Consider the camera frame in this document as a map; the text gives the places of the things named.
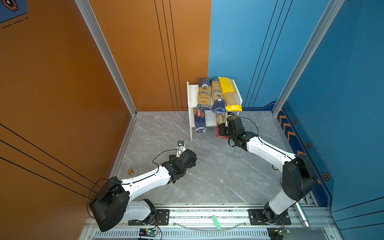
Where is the blue Barilla spaghetti box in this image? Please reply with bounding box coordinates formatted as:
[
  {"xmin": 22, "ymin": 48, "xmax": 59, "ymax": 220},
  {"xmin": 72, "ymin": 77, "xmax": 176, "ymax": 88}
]
[{"xmin": 194, "ymin": 108, "xmax": 207, "ymax": 133}]

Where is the yellow Pastatime spaghetti bag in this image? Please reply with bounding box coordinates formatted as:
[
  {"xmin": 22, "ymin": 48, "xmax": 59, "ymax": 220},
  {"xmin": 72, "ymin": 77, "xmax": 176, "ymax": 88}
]
[{"xmin": 218, "ymin": 77, "xmax": 242, "ymax": 112}]

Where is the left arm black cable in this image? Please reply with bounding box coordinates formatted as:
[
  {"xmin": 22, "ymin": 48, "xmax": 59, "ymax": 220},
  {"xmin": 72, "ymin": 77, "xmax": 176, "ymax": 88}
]
[{"xmin": 86, "ymin": 149, "xmax": 181, "ymax": 218}]

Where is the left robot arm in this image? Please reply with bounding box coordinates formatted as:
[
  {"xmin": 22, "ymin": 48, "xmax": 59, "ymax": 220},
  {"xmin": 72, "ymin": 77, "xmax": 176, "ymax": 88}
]
[{"xmin": 89, "ymin": 149, "xmax": 197, "ymax": 232}]

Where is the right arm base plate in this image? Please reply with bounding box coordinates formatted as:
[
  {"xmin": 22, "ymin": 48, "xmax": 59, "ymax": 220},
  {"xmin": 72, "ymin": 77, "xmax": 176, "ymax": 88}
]
[{"xmin": 248, "ymin": 209, "xmax": 292, "ymax": 226}]

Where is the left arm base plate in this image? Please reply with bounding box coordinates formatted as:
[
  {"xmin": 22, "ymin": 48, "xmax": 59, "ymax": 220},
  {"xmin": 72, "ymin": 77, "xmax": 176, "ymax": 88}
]
[{"xmin": 128, "ymin": 209, "xmax": 170, "ymax": 226}]

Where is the red-ended spaghetti bag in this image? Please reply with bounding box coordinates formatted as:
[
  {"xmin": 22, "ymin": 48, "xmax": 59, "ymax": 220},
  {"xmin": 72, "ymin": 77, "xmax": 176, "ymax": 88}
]
[{"xmin": 216, "ymin": 114, "xmax": 228, "ymax": 140}]

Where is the left green circuit board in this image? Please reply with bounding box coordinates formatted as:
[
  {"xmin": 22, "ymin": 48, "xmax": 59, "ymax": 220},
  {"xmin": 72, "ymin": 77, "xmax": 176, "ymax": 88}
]
[{"xmin": 139, "ymin": 229, "xmax": 159, "ymax": 240}]

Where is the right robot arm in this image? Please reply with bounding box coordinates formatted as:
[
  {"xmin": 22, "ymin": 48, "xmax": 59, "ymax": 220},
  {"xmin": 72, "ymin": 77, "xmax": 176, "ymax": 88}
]
[{"xmin": 218, "ymin": 115, "xmax": 319, "ymax": 227}]

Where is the right green circuit board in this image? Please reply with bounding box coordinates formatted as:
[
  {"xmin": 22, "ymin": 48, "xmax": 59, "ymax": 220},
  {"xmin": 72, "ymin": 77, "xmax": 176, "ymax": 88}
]
[{"xmin": 267, "ymin": 229, "xmax": 291, "ymax": 240}]

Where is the green circuit board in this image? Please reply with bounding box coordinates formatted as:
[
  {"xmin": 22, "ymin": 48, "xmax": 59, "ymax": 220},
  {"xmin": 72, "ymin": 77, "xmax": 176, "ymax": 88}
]
[
  {"xmin": 139, "ymin": 229, "xmax": 159, "ymax": 240},
  {"xmin": 267, "ymin": 229, "xmax": 291, "ymax": 240}
]

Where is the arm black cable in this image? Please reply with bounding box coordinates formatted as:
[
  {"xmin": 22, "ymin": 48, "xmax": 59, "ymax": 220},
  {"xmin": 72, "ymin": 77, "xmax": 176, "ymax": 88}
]
[
  {"xmin": 227, "ymin": 116, "xmax": 308, "ymax": 199},
  {"xmin": 86, "ymin": 149, "xmax": 181, "ymax": 218}
]

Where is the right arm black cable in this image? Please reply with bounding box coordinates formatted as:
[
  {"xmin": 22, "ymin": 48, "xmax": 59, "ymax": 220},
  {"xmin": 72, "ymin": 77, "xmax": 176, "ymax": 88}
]
[{"xmin": 227, "ymin": 116, "xmax": 308, "ymax": 199}]

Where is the silver metal cylinder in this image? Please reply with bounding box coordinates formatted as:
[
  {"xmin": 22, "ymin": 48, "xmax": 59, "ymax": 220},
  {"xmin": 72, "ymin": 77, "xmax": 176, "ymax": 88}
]
[{"xmin": 294, "ymin": 202, "xmax": 311, "ymax": 228}]

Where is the Ankara spaghetti bag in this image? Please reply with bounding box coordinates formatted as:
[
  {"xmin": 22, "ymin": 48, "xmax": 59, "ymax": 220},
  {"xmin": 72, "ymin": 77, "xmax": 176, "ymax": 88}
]
[
  {"xmin": 197, "ymin": 78, "xmax": 212, "ymax": 111},
  {"xmin": 211, "ymin": 79, "xmax": 226, "ymax": 115}
]

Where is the green ridged plastic piece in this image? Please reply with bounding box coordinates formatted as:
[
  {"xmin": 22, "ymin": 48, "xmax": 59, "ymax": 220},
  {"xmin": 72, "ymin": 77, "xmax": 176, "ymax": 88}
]
[{"xmin": 211, "ymin": 215, "xmax": 221, "ymax": 230}]

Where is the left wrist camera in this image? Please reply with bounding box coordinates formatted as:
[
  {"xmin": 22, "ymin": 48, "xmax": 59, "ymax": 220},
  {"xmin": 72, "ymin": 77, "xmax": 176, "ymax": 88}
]
[{"xmin": 177, "ymin": 140, "xmax": 186, "ymax": 156}]

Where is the white two-tier shelf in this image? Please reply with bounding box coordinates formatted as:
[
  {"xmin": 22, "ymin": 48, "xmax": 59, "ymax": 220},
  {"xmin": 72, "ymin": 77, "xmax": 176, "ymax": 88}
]
[{"xmin": 186, "ymin": 79, "xmax": 244, "ymax": 142}]

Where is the aluminium front rail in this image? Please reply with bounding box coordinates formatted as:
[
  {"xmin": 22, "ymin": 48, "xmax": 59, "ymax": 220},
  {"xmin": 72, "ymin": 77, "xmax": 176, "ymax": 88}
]
[{"xmin": 80, "ymin": 204, "xmax": 343, "ymax": 240}]

